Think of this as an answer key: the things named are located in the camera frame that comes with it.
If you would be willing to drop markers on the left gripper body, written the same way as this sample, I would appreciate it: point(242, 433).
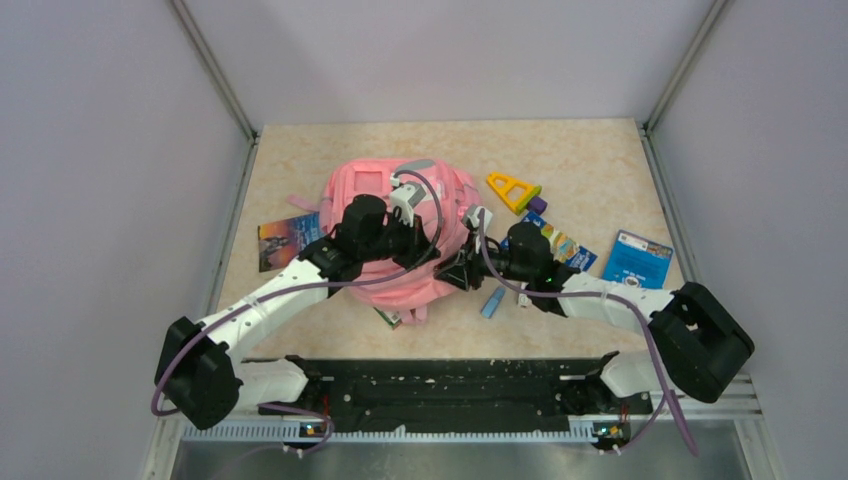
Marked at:
point(396, 241)

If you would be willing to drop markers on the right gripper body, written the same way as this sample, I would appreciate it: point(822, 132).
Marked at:
point(473, 263)

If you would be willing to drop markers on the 91-Storey Treehouse book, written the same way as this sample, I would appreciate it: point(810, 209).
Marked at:
point(563, 247)

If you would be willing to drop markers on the pink student backpack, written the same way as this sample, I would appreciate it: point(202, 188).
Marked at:
point(383, 284)

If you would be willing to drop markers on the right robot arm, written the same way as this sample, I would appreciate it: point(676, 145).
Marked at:
point(693, 338)

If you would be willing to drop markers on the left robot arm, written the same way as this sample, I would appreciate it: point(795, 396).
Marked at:
point(202, 371)

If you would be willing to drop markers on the purple toy cube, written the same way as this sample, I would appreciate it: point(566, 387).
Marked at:
point(537, 205)

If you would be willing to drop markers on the yellow toy triangle block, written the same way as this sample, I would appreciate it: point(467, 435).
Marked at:
point(516, 194)

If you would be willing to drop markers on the Jane Eyre book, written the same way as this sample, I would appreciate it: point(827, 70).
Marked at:
point(282, 241)

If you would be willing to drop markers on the green picture book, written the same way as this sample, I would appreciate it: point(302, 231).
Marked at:
point(392, 319)

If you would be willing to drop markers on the blue back-cover book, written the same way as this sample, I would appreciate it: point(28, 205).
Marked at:
point(637, 261)

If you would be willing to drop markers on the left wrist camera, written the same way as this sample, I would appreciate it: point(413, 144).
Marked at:
point(403, 198)

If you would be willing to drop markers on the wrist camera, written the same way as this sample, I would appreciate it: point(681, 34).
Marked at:
point(477, 218)
point(403, 198)

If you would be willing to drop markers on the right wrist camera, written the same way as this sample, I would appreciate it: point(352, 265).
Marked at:
point(477, 218)

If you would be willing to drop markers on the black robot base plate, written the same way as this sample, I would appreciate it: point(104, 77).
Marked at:
point(546, 386)

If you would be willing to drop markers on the aluminium frame rail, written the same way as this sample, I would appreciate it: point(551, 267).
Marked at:
point(212, 67)

